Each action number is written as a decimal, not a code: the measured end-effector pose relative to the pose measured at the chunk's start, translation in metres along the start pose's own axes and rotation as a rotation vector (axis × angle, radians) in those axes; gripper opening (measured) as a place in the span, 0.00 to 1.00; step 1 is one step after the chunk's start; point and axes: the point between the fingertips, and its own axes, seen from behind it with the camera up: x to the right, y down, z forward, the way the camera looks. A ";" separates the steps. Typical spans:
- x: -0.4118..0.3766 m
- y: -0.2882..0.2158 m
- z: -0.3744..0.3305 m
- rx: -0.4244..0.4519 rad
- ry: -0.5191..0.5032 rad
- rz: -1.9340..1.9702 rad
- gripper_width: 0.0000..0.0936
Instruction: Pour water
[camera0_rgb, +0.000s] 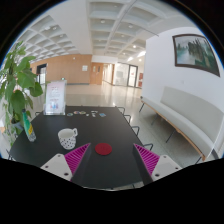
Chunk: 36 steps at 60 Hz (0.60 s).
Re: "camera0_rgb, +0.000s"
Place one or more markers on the green plastic bottle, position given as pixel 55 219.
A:
pixel 28 127

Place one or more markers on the acrylic sign stand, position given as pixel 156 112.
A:
pixel 55 98

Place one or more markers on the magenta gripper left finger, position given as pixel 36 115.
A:
pixel 65 166

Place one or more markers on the black chair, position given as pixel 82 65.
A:
pixel 136 129
pixel 128 118
pixel 121 109
pixel 149 146

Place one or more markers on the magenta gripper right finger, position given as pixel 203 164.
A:
pixel 151 166

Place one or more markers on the red round coaster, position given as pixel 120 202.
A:
pixel 103 149

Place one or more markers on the green potted plant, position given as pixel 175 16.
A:
pixel 18 87

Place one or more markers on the long white bench sofa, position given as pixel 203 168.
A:
pixel 197 120

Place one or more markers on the white polka dot mug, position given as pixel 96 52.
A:
pixel 67 138

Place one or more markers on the small blue card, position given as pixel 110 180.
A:
pixel 102 115

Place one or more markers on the framed landscape painting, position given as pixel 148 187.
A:
pixel 194 51

